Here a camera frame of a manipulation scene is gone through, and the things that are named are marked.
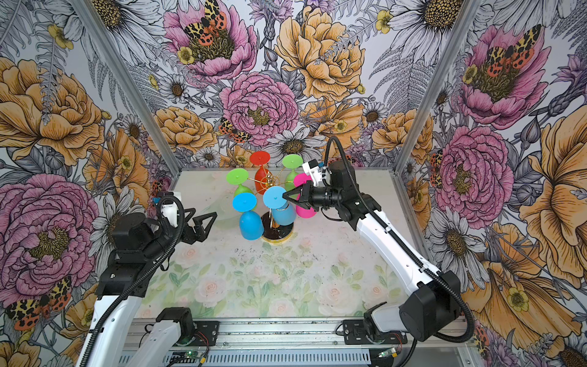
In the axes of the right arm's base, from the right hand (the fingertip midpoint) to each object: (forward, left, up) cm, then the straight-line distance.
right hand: (285, 202), depth 68 cm
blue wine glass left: (0, +12, -12) cm, 17 cm away
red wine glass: (+21, +10, -10) cm, 25 cm away
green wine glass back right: (+20, -2, -2) cm, 21 cm away
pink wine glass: (+13, -4, -5) cm, 14 cm away
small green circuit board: (-33, +30, -32) cm, 55 cm away
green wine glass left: (+13, +16, -2) cm, 21 cm away
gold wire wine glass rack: (+8, +8, -31) cm, 33 cm away
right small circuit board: (-34, -31, -33) cm, 56 cm away
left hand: (-3, +24, -4) cm, 24 cm away
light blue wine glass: (+3, +1, -10) cm, 10 cm away
